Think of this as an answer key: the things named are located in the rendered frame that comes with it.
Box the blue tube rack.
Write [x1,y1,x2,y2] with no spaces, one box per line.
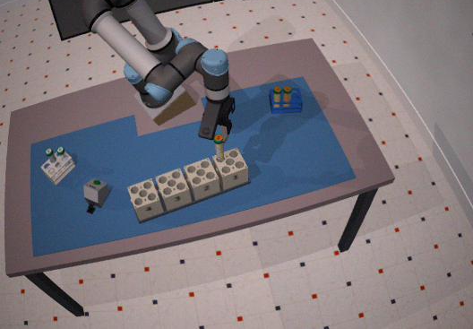
[270,88,303,114]

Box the beige bucket adapter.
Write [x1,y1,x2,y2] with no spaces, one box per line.
[212,147,248,190]
[184,158,220,201]
[155,169,192,211]
[127,179,164,221]

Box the blue bench mat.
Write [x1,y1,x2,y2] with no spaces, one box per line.
[30,77,357,257]

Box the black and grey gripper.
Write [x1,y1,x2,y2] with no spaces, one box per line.
[206,95,235,143]

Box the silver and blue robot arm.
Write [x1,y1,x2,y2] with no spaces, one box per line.
[82,0,230,140]

